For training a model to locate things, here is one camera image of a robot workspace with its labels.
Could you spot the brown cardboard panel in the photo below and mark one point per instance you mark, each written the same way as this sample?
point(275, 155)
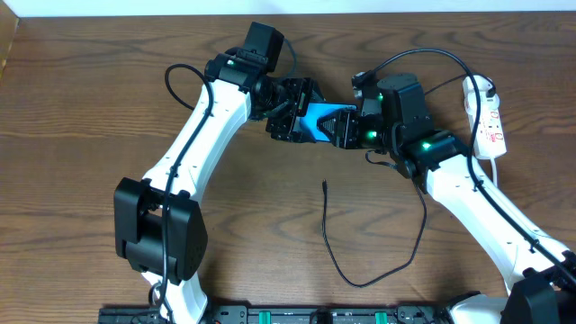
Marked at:
point(9, 22)

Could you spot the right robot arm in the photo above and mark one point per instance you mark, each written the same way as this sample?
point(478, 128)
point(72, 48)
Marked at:
point(538, 270)

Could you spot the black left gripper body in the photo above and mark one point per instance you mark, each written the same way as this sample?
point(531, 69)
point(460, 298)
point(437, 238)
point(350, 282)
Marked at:
point(300, 111)

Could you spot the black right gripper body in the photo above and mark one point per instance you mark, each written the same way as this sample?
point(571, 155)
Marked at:
point(349, 129)

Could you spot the blue Samsung Galaxy smartphone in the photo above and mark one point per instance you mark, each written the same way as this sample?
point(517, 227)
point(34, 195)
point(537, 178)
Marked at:
point(315, 111)

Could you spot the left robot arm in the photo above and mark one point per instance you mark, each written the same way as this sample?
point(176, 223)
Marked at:
point(159, 228)

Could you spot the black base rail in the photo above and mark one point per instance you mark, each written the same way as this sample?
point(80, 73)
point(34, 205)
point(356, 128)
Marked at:
point(243, 314)

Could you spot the white power strip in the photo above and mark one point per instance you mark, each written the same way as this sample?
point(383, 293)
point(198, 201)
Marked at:
point(489, 140)

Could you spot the white charger plug adapter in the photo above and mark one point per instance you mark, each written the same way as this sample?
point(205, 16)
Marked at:
point(486, 91)

